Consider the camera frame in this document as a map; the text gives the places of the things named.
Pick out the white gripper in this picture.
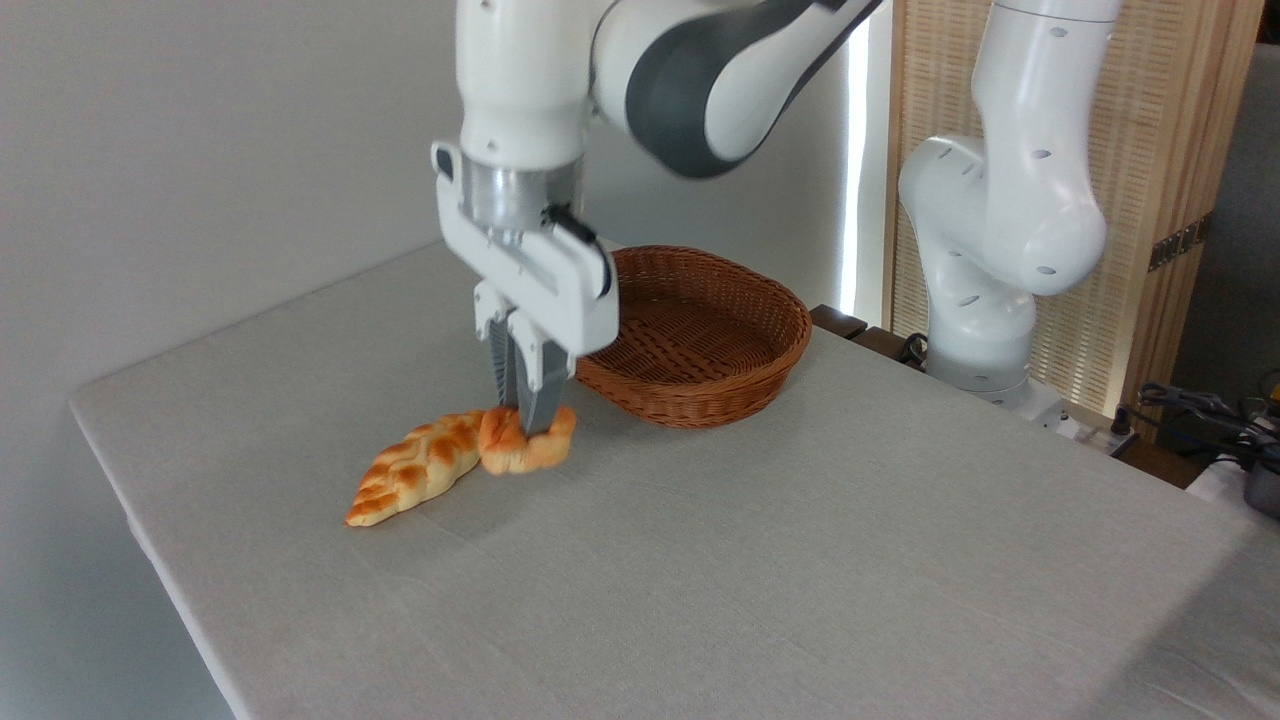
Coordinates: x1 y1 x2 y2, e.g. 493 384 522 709
432 143 621 438

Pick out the small orange croissant bread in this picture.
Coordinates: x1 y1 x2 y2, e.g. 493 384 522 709
478 404 578 477

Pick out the long braided bread loaf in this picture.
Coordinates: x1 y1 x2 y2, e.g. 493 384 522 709
344 409 491 528

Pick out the brown wicker basket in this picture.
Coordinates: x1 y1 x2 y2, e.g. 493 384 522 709
575 246 813 430

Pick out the grey tablecloth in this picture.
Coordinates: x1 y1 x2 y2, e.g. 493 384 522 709
68 240 1280 720

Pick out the dark brown wooden furniture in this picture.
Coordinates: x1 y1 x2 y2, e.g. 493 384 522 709
810 304 929 369

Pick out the dark metal screen hinge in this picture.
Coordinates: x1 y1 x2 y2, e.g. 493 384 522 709
1148 213 1214 272

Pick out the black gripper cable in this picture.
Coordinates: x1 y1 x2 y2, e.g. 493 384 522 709
543 205 614 299

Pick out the black cable bundle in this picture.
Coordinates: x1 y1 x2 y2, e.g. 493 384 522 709
1138 382 1280 473

